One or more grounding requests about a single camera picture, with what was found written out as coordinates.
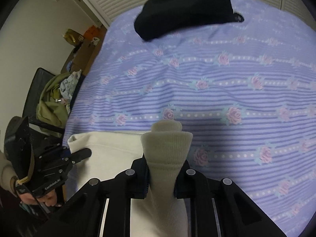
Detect person's left forearm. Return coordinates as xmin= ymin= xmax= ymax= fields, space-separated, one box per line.
xmin=0 ymin=150 xmax=18 ymax=198

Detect light blue crumpled cloth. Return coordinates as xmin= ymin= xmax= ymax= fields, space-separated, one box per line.
xmin=60 ymin=70 xmax=82 ymax=100

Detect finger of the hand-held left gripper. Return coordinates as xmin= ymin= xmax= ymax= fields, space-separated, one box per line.
xmin=70 ymin=148 xmax=92 ymax=163

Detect orange object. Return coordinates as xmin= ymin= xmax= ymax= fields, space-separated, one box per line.
xmin=84 ymin=25 xmax=101 ymax=37

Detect cardboard box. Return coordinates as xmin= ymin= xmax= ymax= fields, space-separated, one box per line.
xmin=61 ymin=26 xmax=108 ymax=76

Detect gold shiny object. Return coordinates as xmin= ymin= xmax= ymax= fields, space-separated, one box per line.
xmin=63 ymin=29 xmax=78 ymax=44

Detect olive green cloth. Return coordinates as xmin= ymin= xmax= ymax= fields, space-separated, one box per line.
xmin=37 ymin=73 xmax=82 ymax=132

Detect black folded cloth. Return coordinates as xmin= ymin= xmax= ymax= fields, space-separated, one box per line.
xmin=134 ymin=0 xmax=245 ymax=41

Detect cream pants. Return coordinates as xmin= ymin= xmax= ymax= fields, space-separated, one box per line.
xmin=67 ymin=120 xmax=193 ymax=237

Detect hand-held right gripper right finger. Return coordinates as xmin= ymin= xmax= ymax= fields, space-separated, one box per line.
xmin=174 ymin=160 xmax=288 ymax=237

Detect bed with blue floral sheet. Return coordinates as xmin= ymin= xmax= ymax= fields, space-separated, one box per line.
xmin=65 ymin=0 xmax=316 ymax=237

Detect person's left hand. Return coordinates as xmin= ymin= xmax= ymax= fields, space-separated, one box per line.
xmin=20 ymin=190 xmax=63 ymax=208

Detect black chair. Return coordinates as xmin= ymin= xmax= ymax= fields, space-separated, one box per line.
xmin=22 ymin=67 xmax=73 ymax=140

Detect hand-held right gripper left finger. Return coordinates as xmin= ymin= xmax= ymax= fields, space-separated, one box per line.
xmin=48 ymin=157 xmax=150 ymax=237

